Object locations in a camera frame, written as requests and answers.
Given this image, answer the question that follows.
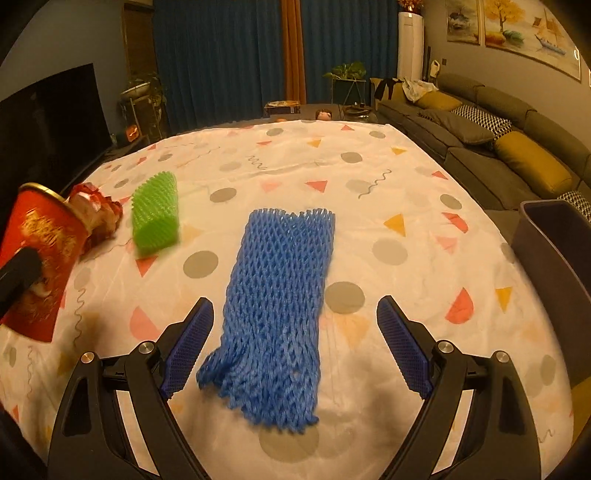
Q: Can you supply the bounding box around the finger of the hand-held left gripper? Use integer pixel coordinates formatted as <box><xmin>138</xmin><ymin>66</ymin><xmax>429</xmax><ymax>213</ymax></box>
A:
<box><xmin>0</xmin><ymin>246</ymin><xmax>42</xmax><ymax>320</ymax></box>

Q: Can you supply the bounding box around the green foam net sleeve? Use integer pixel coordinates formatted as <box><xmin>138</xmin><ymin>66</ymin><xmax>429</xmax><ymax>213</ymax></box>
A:
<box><xmin>131</xmin><ymin>170</ymin><xmax>180</xmax><ymax>256</ymax></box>

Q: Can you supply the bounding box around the white cloth on sofa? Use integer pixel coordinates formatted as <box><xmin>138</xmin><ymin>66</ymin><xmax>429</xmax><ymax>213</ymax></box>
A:
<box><xmin>401</xmin><ymin>79</ymin><xmax>437</xmax><ymax>103</ymax></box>

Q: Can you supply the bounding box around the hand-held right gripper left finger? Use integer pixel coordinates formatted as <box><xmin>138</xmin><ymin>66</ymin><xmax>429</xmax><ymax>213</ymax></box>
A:
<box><xmin>48</xmin><ymin>296</ymin><xmax>216</xmax><ymax>480</ymax></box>

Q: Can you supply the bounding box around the patterned white tablecloth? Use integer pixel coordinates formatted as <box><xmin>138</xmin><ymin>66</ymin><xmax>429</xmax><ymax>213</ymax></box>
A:
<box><xmin>0</xmin><ymin>119</ymin><xmax>576</xmax><ymax>480</ymax></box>

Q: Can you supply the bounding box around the dark tv stand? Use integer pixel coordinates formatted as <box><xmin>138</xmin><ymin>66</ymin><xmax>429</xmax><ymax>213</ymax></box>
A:
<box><xmin>103</xmin><ymin>133</ymin><xmax>163</xmax><ymax>160</ymax></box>

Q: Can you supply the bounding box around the red paper can gold rim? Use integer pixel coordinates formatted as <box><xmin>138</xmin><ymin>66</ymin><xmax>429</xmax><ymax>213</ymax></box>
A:
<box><xmin>0</xmin><ymin>182</ymin><xmax>90</xmax><ymax>343</ymax></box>

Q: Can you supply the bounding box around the large yellow cushion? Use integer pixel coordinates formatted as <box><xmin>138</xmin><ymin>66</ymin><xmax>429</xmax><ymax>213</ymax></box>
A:
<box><xmin>492</xmin><ymin>131</ymin><xmax>574</xmax><ymax>199</ymax></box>

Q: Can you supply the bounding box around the wide tree and ship painting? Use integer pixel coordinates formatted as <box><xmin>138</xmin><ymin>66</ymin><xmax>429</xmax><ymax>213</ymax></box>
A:
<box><xmin>482</xmin><ymin>0</ymin><xmax>582</xmax><ymax>83</ymax></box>

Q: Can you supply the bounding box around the crumpled red foil wrapper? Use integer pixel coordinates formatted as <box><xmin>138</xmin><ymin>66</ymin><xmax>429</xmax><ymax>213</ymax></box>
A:
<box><xmin>68</xmin><ymin>183</ymin><xmax>124</xmax><ymax>253</ymax></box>

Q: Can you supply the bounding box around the grey plastic bin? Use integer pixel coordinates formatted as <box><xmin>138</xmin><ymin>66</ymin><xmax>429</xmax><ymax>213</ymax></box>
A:
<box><xmin>516</xmin><ymin>199</ymin><xmax>591</xmax><ymax>389</ymax></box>

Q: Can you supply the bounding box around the small landscape painting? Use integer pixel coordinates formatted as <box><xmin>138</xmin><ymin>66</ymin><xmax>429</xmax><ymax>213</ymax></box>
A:
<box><xmin>445</xmin><ymin>0</ymin><xmax>481</xmax><ymax>45</ymax></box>

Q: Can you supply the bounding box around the blue foam net sleeve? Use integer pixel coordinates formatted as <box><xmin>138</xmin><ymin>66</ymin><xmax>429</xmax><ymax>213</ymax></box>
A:
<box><xmin>196</xmin><ymin>207</ymin><xmax>337</xmax><ymax>433</ymax></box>

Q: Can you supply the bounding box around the grey sectional sofa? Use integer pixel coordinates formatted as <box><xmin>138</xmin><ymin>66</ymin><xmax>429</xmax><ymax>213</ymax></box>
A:
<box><xmin>376</xmin><ymin>72</ymin><xmax>591</xmax><ymax>241</ymax></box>

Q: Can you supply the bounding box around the white standing air conditioner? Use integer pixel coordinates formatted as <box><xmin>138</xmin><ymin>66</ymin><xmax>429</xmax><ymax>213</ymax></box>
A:
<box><xmin>396</xmin><ymin>12</ymin><xmax>425</xmax><ymax>82</ymax></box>

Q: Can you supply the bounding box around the potted plant on green stand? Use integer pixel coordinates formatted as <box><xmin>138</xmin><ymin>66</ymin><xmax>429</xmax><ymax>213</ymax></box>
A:
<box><xmin>322</xmin><ymin>62</ymin><xmax>368</xmax><ymax>105</ymax></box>

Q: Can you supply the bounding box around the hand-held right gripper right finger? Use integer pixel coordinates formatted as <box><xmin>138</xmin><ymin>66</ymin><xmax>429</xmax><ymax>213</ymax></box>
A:
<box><xmin>376</xmin><ymin>295</ymin><xmax>542</xmax><ymax>480</ymax></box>

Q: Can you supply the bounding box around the small yellow cushion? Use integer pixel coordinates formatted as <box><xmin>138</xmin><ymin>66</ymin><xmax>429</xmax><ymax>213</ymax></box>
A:
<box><xmin>417</xmin><ymin>90</ymin><xmax>463</xmax><ymax>112</ymax></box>

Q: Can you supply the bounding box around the orange curtain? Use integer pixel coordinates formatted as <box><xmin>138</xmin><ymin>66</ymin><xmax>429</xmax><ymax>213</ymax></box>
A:
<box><xmin>280</xmin><ymin>0</ymin><xmax>308</xmax><ymax>105</ymax></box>

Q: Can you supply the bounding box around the blue curtain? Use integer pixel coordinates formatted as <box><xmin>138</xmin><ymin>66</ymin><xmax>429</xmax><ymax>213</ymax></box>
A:
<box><xmin>152</xmin><ymin>0</ymin><xmax>285</xmax><ymax>135</ymax></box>
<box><xmin>300</xmin><ymin>0</ymin><xmax>400</xmax><ymax>105</ymax></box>

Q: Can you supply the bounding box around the grey cushion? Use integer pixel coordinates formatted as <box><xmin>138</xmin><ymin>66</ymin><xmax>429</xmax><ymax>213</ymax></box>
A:
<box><xmin>417</xmin><ymin>108</ymin><xmax>495</xmax><ymax>144</ymax></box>

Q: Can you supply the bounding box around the black television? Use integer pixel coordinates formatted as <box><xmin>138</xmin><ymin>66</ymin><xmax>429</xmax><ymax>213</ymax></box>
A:
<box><xmin>0</xmin><ymin>63</ymin><xmax>112</xmax><ymax>195</ymax></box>

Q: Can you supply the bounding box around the striped black white cushion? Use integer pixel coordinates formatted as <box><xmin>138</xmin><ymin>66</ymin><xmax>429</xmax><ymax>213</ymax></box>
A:
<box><xmin>556</xmin><ymin>189</ymin><xmax>591</xmax><ymax>219</ymax></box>
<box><xmin>450</xmin><ymin>104</ymin><xmax>513</xmax><ymax>140</ymax></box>

